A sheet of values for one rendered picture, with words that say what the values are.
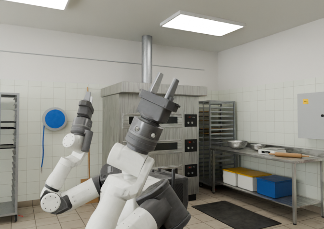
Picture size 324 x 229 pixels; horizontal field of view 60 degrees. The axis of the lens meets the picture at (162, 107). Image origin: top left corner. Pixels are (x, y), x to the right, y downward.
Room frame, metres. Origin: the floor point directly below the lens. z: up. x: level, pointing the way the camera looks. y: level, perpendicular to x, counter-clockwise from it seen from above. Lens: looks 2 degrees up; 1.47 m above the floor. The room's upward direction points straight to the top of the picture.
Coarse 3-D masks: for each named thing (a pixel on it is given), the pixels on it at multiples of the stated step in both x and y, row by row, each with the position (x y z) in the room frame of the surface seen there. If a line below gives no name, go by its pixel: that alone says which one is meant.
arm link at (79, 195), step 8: (80, 184) 1.25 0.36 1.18; (88, 184) 1.24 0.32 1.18; (64, 192) 1.23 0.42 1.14; (72, 192) 1.22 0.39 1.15; (80, 192) 1.22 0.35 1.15; (88, 192) 1.23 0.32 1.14; (96, 192) 1.24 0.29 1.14; (48, 200) 1.17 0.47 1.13; (56, 200) 1.18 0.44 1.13; (64, 200) 1.19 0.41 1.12; (72, 200) 1.21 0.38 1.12; (80, 200) 1.22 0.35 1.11; (88, 200) 1.24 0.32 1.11; (48, 208) 1.17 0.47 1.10; (56, 208) 1.17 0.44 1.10; (64, 208) 1.19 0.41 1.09; (72, 208) 1.22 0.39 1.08
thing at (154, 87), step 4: (160, 72) 0.78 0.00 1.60; (156, 76) 0.78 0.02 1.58; (160, 76) 0.78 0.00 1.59; (156, 80) 0.77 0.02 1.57; (160, 80) 0.79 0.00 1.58; (152, 84) 0.78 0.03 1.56; (156, 84) 0.78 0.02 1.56; (152, 88) 0.77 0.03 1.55; (156, 88) 0.79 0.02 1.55; (152, 92) 0.78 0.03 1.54; (156, 92) 0.80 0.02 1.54
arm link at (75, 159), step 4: (72, 152) 1.32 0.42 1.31; (84, 152) 1.30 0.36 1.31; (68, 156) 1.31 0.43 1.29; (72, 156) 1.31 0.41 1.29; (76, 156) 1.31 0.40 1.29; (80, 156) 1.30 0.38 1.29; (84, 156) 1.31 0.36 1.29; (60, 160) 1.25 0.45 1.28; (64, 160) 1.24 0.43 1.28; (68, 160) 1.29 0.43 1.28; (72, 160) 1.30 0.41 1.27; (76, 160) 1.28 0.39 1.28; (80, 160) 1.29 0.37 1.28; (64, 164) 1.23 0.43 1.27; (68, 164) 1.24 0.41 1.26; (72, 164) 1.26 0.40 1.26; (76, 164) 1.28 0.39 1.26
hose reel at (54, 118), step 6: (54, 108) 4.76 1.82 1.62; (60, 108) 4.82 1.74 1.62; (48, 114) 4.70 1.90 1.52; (54, 114) 4.75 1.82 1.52; (60, 114) 4.79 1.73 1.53; (66, 114) 4.86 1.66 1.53; (42, 120) 4.69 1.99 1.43; (48, 120) 4.70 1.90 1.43; (54, 120) 4.75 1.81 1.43; (60, 120) 4.79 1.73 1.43; (66, 120) 4.85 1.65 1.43; (48, 126) 4.72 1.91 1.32; (54, 126) 4.75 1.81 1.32; (60, 126) 4.79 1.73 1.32; (42, 138) 4.70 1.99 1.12; (42, 144) 4.70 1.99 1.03; (42, 150) 4.70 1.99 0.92; (42, 156) 4.70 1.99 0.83; (42, 162) 4.70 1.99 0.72
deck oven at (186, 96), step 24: (120, 96) 4.37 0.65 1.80; (192, 96) 4.99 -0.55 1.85; (120, 120) 4.38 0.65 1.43; (168, 120) 4.73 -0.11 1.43; (192, 120) 4.98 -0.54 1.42; (168, 144) 4.73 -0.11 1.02; (192, 144) 4.98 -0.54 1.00; (168, 168) 4.74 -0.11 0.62; (192, 168) 4.98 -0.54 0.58; (192, 192) 4.99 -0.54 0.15
